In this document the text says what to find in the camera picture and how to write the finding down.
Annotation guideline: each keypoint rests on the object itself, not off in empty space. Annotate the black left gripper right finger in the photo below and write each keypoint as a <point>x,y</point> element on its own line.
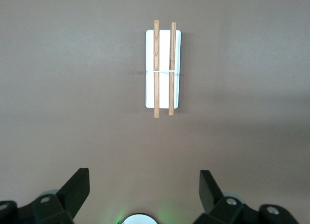
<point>208,187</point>

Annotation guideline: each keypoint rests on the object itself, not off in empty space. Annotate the brown table cover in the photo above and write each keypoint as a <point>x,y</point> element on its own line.
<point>72,88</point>

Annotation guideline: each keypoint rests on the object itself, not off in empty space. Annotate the darker wooden rack rod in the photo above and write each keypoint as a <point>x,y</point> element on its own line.
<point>172,52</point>

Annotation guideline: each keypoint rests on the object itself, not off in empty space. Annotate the white towel rack base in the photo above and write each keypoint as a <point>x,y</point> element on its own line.
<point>164,52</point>

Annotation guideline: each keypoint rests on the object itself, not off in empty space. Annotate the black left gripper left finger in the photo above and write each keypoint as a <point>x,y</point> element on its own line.
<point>77,185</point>

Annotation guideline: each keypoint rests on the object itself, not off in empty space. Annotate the light wooden rack rod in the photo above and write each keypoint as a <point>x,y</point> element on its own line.
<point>156,52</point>

